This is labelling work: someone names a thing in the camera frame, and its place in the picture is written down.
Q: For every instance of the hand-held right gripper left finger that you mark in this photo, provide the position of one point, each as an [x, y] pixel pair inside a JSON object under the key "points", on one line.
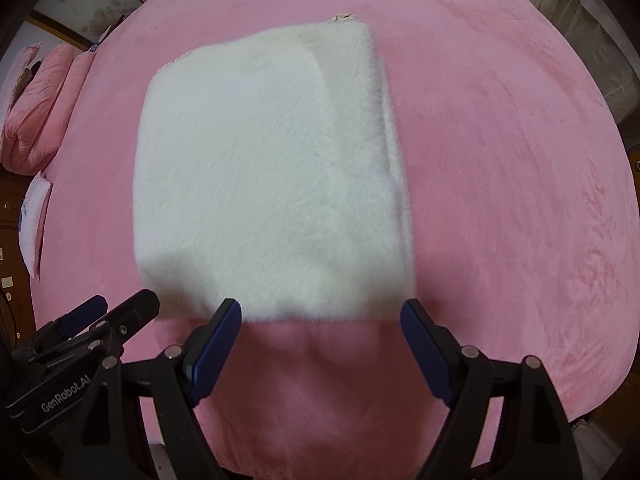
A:
{"points": [[215, 355]]}

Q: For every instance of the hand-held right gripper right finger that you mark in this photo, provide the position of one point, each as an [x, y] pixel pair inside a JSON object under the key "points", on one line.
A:
{"points": [[425, 355]]}

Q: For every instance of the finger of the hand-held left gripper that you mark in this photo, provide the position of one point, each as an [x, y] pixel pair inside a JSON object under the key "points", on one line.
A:
{"points": [[132, 312], [82, 312]]}

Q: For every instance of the white fuzzy cardigan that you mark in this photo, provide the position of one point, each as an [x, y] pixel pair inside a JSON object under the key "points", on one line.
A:
{"points": [[260, 175]]}

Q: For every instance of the brown wooden headboard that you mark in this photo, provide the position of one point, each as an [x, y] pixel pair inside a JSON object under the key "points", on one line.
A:
{"points": [[10, 200]]}

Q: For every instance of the pink bed blanket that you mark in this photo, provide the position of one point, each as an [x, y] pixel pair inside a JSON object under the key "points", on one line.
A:
{"points": [[500, 160]]}

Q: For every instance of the folded pink quilt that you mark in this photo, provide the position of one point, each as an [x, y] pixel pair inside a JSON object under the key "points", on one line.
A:
{"points": [[40, 105]]}

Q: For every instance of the floral wardrobe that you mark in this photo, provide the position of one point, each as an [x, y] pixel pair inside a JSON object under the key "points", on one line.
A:
{"points": [[90, 5]]}

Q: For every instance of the white wall switch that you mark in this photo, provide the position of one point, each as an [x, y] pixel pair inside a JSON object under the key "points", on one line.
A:
{"points": [[7, 282]]}

